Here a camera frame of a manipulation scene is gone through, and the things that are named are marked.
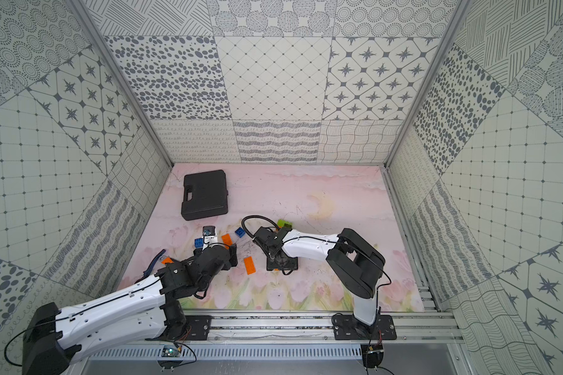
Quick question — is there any orange lego plate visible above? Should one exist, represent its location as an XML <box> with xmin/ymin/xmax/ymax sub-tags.
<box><xmin>243</xmin><ymin>256</ymin><xmax>256</xmax><ymax>275</ymax></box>

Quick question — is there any green long lego brick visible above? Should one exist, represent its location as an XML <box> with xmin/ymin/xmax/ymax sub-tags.
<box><xmin>277</xmin><ymin>219</ymin><xmax>292</xmax><ymax>228</ymax></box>

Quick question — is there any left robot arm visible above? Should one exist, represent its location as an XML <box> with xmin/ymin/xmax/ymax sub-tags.
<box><xmin>22</xmin><ymin>243</ymin><xmax>238</xmax><ymax>374</ymax></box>

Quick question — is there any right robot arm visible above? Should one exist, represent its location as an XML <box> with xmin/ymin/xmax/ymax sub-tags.
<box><xmin>253</xmin><ymin>227</ymin><xmax>386</xmax><ymax>328</ymax></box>

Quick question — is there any small orange lego brick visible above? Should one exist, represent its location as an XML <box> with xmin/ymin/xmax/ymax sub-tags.
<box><xmin>221</xmin><ymin>234</ymin><xmax>234</xmax><ymax>246</ymax></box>

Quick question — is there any black plastic case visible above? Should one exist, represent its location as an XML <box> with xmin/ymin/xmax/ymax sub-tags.
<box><xmin>181</xmin><ymin>170</ymin><xmax>228</xmax><ymax>221</ymax></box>

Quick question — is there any green circuit board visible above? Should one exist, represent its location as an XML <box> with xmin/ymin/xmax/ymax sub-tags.
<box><xmin>160</xmin><ymin>345</ymin><xmax>181</xmax><ymax>360</ymax></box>

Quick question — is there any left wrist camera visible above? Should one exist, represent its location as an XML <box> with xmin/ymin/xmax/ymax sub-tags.
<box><xmin>203</xmin><ymin>226</ymin><xmax>217</xmax><ymax>247</ymax></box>

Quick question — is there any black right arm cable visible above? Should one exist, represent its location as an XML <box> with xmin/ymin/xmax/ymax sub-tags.
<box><xmin>241</xmin><ymin>214</ymin><xmax>280</xmax><ymax>245</ymax></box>

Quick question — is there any aluminium front rail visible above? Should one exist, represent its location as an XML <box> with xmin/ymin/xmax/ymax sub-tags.
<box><xmin>74</xmin><ymin>308</ymin><xmax>465</xmax><ymax>345</ymax></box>

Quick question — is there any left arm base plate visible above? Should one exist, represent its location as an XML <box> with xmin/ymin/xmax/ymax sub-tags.
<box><xmin>152</xmin><ymin>315</ymin><xmax>213</xmax><ymax>342</ymax></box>

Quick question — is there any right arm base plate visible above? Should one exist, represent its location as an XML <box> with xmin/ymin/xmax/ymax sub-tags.
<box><xmin>332</xmin><ymin>313</ymin><xmax>397</xmax><ymax>342</ymax></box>

